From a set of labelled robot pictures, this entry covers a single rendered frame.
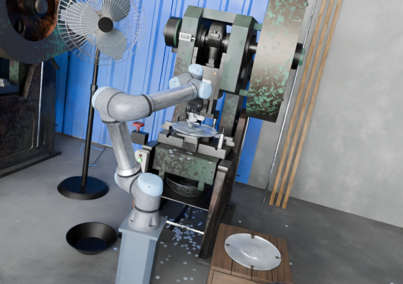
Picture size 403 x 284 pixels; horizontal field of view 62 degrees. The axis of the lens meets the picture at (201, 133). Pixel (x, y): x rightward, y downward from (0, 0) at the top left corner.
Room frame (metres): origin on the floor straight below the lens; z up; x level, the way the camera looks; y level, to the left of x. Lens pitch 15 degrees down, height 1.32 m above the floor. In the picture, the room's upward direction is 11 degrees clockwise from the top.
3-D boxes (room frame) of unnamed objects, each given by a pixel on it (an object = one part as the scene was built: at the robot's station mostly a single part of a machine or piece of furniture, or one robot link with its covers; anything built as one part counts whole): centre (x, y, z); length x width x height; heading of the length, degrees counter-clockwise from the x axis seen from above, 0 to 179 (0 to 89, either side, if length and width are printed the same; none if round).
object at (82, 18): (2.81, 0.81, 0.80); 1.24 x 0.65 x 1.59; 169
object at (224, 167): (2.24, -0.27, 0.45); 0.92 x 0.12 x 0.90; 169
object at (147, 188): (1.42, 0.19, 0.62); 0.13 x 0.12 x 0.14; 50
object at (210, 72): (2.12, 0.03, 1.04); 0.17 x 0.15 x 0.30; 169
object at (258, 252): (1.51, -0.37, 0.35); 0.29 x 0.29 x 0.01
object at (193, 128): (2.03, 0.05, 0.78); 0.29 x 0.29 x 0.01
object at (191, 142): (1.99, 0.06, 0.72); 0.25 x 0.14 x 0.14; 169
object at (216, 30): (2.16, 0.02, 1.27); 0.21 x 0.12 x 0.34; 169
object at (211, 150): (2.16, 0.02, 0.68); 0.45 x 0.30 x 0.06; 79
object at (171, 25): (2.22, 0.26, 1.31); 0.22 x 0.12 x 0.22; 169
